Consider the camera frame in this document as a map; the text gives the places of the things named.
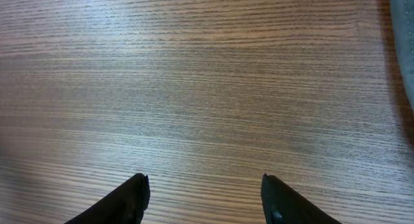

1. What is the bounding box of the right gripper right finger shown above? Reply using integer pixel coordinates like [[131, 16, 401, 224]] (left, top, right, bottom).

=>
[[261, 174, 340, 224]]

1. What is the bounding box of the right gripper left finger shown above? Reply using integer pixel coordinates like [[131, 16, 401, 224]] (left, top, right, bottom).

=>
[[65, 174, 150, 224]]

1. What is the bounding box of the grey t-shirt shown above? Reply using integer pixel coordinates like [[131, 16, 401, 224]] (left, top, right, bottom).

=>
[[389, 0, 413, 109]]

